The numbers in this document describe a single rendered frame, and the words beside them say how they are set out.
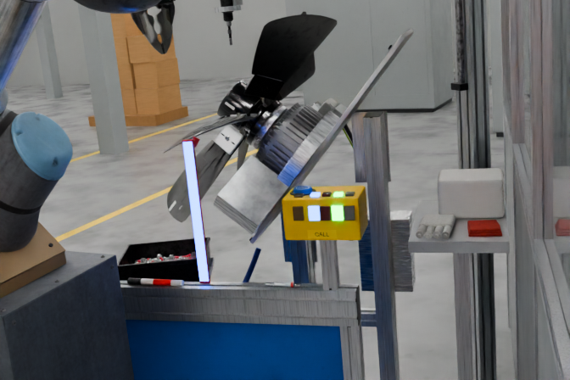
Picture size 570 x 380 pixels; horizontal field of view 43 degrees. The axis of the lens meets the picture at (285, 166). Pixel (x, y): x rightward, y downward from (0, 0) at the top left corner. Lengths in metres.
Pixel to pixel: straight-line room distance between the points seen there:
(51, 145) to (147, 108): 8.97
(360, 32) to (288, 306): 7.86
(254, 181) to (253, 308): 0.39
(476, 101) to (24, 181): 1.34
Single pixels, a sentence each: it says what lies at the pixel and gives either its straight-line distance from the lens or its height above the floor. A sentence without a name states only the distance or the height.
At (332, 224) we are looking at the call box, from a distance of 1.45.
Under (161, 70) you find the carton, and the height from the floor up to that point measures 0.73.
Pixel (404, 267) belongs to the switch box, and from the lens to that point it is 2.10.
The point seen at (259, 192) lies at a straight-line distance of 1.84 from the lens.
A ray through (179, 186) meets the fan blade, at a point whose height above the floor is 0.99.
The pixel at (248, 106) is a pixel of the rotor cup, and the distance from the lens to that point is 1.92.
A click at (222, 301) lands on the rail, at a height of 0.83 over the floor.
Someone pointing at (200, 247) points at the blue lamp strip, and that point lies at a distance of 1.62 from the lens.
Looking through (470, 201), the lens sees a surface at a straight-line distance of 1.95.
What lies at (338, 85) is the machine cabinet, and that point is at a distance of 9.48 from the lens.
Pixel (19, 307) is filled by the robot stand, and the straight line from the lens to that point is 1.31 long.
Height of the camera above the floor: 1.46
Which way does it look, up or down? 13 degrees down
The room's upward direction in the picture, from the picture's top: 5 degrees counter-clockwise
